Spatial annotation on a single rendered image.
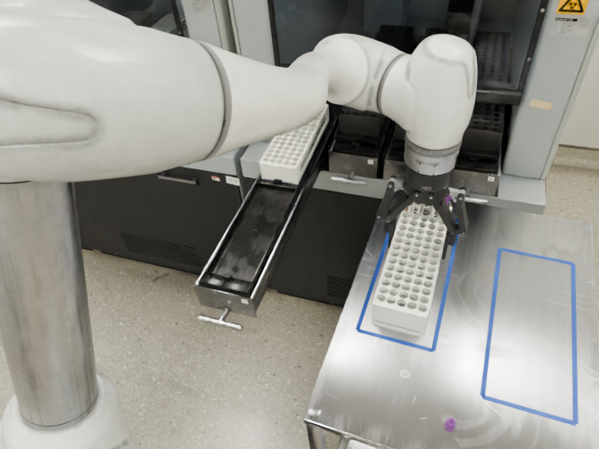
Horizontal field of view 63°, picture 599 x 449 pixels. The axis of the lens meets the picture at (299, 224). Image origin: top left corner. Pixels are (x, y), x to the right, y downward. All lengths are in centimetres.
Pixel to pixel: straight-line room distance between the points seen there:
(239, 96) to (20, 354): 42
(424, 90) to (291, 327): 134
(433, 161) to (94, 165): 58
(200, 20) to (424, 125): 79
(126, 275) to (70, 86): 197
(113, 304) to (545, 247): 166
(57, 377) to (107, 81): 44
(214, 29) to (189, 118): 103
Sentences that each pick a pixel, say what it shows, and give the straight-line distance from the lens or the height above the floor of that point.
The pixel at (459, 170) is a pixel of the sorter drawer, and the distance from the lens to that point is 130.
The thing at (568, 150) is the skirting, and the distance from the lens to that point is 275.
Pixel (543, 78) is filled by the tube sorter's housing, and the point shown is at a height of 102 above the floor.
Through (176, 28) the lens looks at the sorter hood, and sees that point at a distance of 143.
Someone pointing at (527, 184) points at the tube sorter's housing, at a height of 73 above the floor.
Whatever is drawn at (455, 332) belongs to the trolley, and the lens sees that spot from 96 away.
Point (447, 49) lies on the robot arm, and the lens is 75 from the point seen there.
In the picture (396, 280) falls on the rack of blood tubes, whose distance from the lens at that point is 95.
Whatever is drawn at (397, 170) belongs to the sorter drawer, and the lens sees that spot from 132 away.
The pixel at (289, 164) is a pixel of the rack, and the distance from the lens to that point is 121.
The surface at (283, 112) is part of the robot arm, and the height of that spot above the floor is 137.
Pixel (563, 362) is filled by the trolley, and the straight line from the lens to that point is 98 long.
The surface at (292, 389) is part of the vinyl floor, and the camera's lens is 180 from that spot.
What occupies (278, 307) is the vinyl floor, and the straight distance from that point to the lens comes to 198.
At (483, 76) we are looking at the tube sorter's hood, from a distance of 124.
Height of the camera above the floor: 162
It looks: 45 degrees down
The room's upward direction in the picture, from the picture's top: 6 degrees counter-clockwise
